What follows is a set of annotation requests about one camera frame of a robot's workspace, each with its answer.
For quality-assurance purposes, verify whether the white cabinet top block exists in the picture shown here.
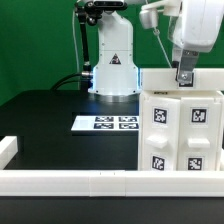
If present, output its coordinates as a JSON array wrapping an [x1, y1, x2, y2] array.
[[141, 68, 224, 91]]

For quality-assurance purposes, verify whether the white U-shaped fence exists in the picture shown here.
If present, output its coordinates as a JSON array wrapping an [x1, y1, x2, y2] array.
[[0, 136, 224, 197]]

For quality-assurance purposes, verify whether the white thin cable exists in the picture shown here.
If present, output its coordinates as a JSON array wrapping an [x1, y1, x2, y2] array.
[[71, 0, 83, 90]]

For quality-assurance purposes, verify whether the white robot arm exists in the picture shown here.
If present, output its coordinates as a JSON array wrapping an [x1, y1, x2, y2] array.
[[85, 0, 224, 99]]

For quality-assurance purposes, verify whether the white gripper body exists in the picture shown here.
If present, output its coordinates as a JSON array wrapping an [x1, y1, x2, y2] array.
[[168, 0, 221, 53]]

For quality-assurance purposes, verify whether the white cabinet body box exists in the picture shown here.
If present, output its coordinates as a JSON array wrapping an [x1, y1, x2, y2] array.
[[140, 91, 224, 171]]

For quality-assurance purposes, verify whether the black cable bundle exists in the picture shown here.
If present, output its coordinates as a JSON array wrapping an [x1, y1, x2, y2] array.
[[50, 73, 93, 91]]

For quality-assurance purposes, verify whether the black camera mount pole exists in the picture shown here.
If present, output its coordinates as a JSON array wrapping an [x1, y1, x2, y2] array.
[[74, 1, 101, 79]]

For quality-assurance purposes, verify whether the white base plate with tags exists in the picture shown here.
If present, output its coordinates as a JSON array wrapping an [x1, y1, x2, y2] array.
[[71, 115, 139, 131]]

